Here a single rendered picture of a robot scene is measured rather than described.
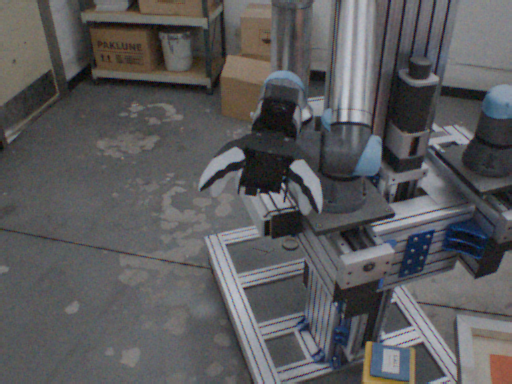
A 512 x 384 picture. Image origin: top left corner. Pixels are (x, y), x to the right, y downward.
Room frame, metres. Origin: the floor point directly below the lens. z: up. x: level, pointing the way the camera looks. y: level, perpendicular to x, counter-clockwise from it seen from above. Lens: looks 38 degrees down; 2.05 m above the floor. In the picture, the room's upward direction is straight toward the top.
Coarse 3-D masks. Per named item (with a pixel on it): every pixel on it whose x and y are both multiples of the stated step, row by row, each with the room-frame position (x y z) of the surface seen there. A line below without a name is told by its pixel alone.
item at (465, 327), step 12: (456, 324) 0.80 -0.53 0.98; (468, 324) 0.79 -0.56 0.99; (480, 324) 0.79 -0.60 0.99; (492, 324) 0.79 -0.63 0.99; (504, 324) 0.79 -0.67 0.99; (456, 336) 0.77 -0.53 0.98; (468, 336) 0.75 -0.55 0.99; (480, 336) 0.78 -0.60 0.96; (492, 336) 0.77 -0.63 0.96; (504, 336) 0.76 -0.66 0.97; (456, 348) 0.73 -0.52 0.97; (468, 348) 0.72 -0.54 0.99; (456, 360) 0.70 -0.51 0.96; (468, 360) 0.68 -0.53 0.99; (456, 372) 0.67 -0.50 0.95; (468, 372) 0.65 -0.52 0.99
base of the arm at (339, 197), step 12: (324, 180) 0.98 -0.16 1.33; (336, 180) 0.96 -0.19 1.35; (348, 180) 0.96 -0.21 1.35; (360, 180) 0.98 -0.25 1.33; (324, 192) 0.97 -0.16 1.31; (336, 192) 0.95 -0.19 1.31; (348, 192) 0.95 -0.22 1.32; (360, 192) 0.97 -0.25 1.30; (324, 204) 0.95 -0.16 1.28; (336, 204) 0.95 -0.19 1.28; (348, 204) 0.94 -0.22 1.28; (360, 204) 0.96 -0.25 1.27
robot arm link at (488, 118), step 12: (504, 84) 1.22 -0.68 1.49; (492, 96) 1.17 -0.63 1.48; (504, 96) 1.16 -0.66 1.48; (492, 108) 1.14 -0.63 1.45; (504, 108) 1.12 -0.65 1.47; (480, 120) 1.17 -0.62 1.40; (492, 120) 1.13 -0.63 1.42; (504, 120) 1.12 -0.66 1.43; (480, 132) 1.16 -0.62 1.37; (492, 132) 1.13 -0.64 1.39; (504, 132) 1.11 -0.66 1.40; (504, 144) 1.11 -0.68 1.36
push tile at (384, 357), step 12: (372, 348) 0.74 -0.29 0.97; (384, 348) 0.74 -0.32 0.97; (396, 348) 0.74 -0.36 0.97; (408, 348) 0.74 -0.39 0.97; (372, 360) 0.70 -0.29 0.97; (384, 360) 0.70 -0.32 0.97; (396, 360) 0.70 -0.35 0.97; (408, 360) 0.70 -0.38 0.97; (372, 372) 0.67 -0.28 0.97; (384, 372) 0.67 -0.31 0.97; (396, 372) 0.67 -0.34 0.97; (408, 372) 0.67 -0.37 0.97
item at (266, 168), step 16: (256, 128) 0.67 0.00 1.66; (256, 144) 0.58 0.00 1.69; (272, 144) 0.58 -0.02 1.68; (288, 144) 0.59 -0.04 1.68; (256, 160) 0.56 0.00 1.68; (272, 160) 0.56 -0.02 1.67; (256, 176) 0.57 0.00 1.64; (272, 176) 0.56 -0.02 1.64; (256, 192) 0.56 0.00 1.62; (272, 192) 0.57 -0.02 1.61
